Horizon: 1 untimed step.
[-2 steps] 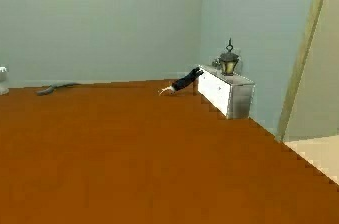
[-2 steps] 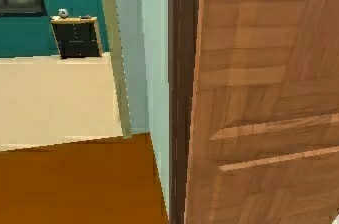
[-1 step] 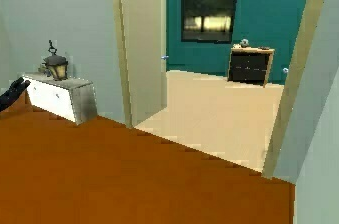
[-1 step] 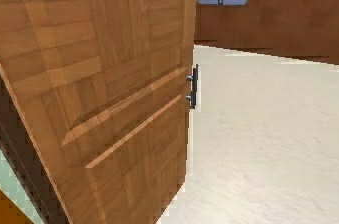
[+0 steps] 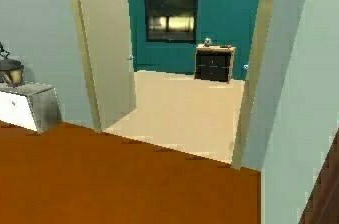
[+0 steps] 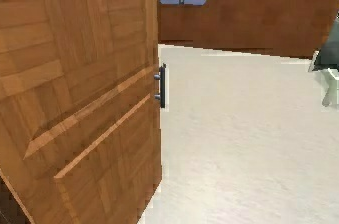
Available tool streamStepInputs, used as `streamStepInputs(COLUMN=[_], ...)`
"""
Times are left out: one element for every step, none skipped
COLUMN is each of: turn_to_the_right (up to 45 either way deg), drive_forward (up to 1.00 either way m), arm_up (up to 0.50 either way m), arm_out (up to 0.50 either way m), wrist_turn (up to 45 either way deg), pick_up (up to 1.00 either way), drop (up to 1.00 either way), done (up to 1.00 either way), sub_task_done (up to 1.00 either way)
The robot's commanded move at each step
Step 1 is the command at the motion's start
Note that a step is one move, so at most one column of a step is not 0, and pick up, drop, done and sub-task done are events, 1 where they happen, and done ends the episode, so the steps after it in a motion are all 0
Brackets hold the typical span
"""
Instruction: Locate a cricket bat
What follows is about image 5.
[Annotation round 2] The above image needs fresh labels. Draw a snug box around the black wooden chest of drawers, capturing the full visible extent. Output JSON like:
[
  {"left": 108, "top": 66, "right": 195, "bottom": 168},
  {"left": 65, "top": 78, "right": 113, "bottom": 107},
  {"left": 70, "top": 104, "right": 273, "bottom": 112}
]
[{"left": 194, "top": 44, "right": 237, "bottom": 83}]

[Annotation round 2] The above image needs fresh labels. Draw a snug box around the cream room door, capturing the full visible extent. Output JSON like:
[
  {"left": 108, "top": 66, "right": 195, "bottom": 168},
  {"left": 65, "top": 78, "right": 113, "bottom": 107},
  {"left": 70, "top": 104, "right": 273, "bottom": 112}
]
[{"left": 77, "top": 0, "right": 137, "bottom": 130}]

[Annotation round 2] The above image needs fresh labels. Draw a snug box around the dark window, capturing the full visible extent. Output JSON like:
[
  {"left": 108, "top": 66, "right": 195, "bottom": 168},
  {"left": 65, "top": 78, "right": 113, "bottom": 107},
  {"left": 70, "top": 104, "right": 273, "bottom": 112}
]
[{"left": 144, "top": 0, "right": 199, "bottom": 43}]

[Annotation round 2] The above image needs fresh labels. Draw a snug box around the white grey sideboard cabinet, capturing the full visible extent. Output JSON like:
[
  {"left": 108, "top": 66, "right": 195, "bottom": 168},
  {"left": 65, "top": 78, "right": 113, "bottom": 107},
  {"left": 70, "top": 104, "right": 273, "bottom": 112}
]
[{"left": 0, "top": 79, "right": 63, "bottom": 134}]

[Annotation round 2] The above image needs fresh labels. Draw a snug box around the dark brown wooden furniture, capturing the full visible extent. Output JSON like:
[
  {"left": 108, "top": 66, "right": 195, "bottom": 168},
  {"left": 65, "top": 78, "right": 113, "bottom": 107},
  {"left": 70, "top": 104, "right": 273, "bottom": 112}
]
[{"left": 298, "top": 77, "right": 339, "bottom": 224}]

